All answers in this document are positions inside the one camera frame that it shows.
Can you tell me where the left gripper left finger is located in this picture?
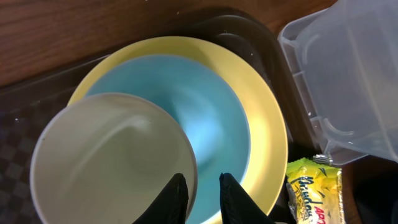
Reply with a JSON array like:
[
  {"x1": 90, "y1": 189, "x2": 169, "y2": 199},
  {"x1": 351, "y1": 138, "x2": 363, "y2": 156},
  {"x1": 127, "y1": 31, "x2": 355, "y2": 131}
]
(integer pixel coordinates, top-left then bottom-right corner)
[{"x1": 133, "y1": 173, "x2": 189, "y2": 224}]

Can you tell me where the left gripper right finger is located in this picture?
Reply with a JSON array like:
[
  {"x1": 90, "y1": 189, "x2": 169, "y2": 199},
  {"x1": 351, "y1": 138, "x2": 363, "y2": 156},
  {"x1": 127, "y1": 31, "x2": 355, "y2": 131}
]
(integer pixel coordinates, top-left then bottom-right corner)
[{"x1": 219, "y1": 173, "x2": 275, "y2": 224}]

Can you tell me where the light blue bowl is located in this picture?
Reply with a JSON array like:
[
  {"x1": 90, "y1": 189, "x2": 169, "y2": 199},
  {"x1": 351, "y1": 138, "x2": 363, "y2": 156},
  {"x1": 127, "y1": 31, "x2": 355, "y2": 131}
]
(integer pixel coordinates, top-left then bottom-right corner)
[{"x1": 85, "y1": 54, "x2": 251, "y2": 223}]

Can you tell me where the white plastic cup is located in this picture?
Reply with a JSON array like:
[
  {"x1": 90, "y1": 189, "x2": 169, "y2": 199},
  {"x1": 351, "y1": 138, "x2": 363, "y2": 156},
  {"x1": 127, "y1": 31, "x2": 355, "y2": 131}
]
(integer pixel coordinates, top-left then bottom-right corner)
[{"x1": 30, "y1": 93, "x2": 198, "y2": 223}]

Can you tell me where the yellow plate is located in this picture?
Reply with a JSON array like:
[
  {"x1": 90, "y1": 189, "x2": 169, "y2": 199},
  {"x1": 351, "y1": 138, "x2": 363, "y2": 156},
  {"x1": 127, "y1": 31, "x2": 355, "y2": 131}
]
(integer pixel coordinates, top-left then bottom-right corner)
[{"x1": 69, "y1": 36, "x2": 288, "y2": 214}]

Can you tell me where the yellow snack wrapper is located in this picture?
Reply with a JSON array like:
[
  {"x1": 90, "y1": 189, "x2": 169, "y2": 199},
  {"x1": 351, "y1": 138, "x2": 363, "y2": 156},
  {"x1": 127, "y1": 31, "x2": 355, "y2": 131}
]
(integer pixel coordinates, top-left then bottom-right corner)
[{"x1": 286, "y1": 158, "x2": 346, "y2": 224}]

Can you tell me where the black plastic tray bin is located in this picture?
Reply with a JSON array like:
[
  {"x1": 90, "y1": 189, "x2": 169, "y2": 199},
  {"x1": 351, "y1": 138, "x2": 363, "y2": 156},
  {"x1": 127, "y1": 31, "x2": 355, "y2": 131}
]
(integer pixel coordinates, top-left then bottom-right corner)
[{"x1": 354, "y1": 164, "x2": 397, "y2": 224}]

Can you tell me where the dark brown serving tray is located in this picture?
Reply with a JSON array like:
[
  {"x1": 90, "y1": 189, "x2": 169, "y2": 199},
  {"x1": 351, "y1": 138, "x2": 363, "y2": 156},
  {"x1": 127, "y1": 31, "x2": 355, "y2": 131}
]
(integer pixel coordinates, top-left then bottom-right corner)
[{"x1": 1, "y1": 14, "x2": 313, "y2": 223}]

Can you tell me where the clear plastic bin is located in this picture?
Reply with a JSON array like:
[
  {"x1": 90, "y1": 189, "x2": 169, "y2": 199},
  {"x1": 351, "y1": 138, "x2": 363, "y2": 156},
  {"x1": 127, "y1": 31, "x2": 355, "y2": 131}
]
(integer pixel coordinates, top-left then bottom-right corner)
[{"x1": 278, "y1": 0, "x2": 397, "y2": 166}]

